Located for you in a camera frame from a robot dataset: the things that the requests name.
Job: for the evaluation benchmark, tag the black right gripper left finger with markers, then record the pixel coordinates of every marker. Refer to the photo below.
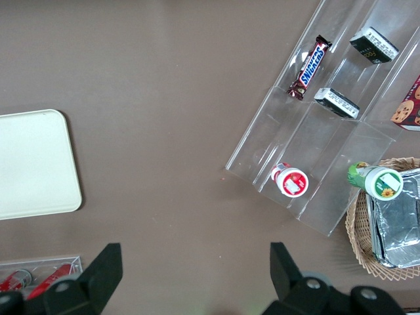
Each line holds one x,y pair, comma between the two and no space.
98,279

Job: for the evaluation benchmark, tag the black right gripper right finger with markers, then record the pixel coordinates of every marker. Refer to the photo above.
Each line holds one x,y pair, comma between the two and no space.
288,288

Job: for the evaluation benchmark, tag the light woven wicker basket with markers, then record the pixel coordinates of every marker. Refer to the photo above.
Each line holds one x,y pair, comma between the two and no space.
359,236

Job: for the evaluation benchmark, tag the cream rectangular plastic tray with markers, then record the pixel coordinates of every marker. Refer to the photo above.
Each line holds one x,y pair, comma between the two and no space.
33,164

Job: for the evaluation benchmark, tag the clear acrylic bottle rack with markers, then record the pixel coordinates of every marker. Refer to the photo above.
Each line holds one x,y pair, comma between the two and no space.
75,262

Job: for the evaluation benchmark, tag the red-lid white yogurt bottle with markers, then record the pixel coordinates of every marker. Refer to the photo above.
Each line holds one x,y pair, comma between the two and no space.
292,183

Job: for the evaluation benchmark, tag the aluminium foil container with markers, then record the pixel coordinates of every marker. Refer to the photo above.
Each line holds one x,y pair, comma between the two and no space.
400,229

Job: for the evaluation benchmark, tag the clear acrylic tiered snack rack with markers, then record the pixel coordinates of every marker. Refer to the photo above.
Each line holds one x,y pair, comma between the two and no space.
328,157

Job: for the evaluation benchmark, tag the green-lid white drink bottle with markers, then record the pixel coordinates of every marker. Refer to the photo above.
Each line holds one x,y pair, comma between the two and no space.
384,183

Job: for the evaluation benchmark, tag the black snack box white label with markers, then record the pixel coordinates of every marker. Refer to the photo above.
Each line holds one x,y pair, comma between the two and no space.
374,47
336,102

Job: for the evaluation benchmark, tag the red chocolate chip cookie box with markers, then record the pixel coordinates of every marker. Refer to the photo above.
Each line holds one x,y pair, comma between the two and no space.
410,111

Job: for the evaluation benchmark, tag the Snickers chocolate bar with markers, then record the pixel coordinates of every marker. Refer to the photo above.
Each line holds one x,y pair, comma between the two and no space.
311,65

